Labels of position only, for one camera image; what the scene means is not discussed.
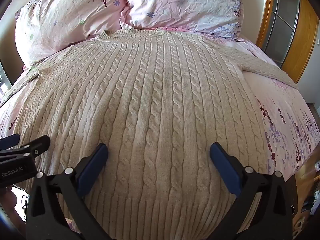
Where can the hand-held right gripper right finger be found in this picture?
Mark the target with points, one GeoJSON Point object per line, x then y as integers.
{"type": "Point", "coordinates": [223, 166]}

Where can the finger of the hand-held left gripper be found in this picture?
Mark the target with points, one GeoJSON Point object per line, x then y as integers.
{"type": "Point", "coordinates": [11, 140]}
{"type": "Point", "coordinates": [35, 147]}

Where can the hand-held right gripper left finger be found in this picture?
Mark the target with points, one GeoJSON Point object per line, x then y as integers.
{"type": "Point", "coordinates": [91, 166]}

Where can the pink floral bed sheet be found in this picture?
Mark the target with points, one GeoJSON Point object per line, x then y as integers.
{"type": "Point", "coordinates": [282, 120]}

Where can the pink tree print pillow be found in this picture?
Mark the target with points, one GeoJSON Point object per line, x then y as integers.
{"type": "Point", "coordinates": [67, 22]}

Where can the pink floral pillow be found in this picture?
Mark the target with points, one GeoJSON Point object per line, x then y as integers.
{"type": "Point", "coordinates": [185, 5]}

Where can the wooden frame glass door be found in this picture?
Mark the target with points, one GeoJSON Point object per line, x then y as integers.
{"type": "Point", "coordinates": [287, 27]}

